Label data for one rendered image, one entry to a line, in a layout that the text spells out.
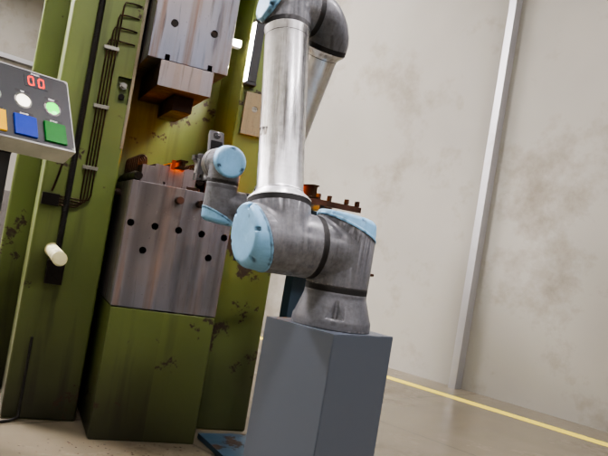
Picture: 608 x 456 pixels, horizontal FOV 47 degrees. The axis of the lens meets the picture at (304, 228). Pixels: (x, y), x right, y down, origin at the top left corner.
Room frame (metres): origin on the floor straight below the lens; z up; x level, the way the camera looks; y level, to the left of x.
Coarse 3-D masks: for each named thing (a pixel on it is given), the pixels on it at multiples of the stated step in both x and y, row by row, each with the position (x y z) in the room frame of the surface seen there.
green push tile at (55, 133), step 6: (48, 126) 2.24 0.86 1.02; (54, 126) 2.26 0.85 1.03; (60, 126) 2.28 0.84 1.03; (48, 132) 2.23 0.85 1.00; (54, 132) 2.25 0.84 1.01; (60, 132) 2.27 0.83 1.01; (48, 138) 2.22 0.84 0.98; (54, 138) 2.24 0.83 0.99; (60, 138) 2.26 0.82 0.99; (66, 138) 2.28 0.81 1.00; (60, 144) 2.26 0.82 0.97; (66, 144) 2.27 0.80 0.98
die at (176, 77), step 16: (160, 64) 2.53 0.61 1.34; (176, 64) 2.55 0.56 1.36; (144, 80) 2.83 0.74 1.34; (160, 80) 2.53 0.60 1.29; (176, 80) 2.55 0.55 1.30; (192, 80) 2.57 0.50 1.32; (208, 80) 2.59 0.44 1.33; (144, 96) 2.80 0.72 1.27; (160, 96) 2.74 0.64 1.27; (192, 96) 2.63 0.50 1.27; (208, 96) 2.60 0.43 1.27
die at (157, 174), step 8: (144, 168) 2.53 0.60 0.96; (152, 168) 2.54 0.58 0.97; (160, 168) 2.55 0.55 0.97; (168, 168) 2.56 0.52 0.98; (144, 176) 2.53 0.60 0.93; (152, 176) 2.54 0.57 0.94; (160, 176) 2.55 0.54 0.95; (168, 176) 2.56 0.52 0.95; (176, 176) 2.57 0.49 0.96; (184, 176) 2.58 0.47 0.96; (192, 176) 2.60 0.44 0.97; (160, 184) 2.55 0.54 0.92; (168, 184) 2.56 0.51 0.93; (176, 184) 2.58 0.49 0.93; (184, 184) 2.59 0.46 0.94; (192, 184) 2.60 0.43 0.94
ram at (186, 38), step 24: (168, 0) 2.52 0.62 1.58; (192, 0) 2.55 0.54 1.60; (216, 0) 2.59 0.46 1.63; (168, 24) 2.53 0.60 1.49; (192, 24) 2.56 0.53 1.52; (216, 24) 2.59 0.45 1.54; (144, 48) 2.62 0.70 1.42; (168, 48) 2.53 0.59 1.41; (192, 48) 2.56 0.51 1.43; (216, 48) 2.60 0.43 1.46; (144, 72) 2.81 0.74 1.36; (216, 72) 2.61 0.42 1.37
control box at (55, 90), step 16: (0, 64) 2.21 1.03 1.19; (0, 80) 2.18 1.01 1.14; (16, 80) 2.23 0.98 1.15; (32, 80) 2.27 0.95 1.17; (48, 80) 2.33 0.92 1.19; (0, 96) 2.16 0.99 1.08; (16, 96) 2.20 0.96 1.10; (32, 96) 2.25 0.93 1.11; (48, 96) 2.30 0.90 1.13; (64, 96) 2.35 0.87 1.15; (16, 112) 2.18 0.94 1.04; (32, 112) 2.22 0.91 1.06; (48, 112) 2.27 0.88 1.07; (64, 112) 2.32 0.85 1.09; (0, 144) 2.15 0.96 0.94; (16, 144) 2.17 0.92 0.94; (32, 144) 2.19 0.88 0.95; (48, 144) 2.22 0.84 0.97; (64, 160) 2.32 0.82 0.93
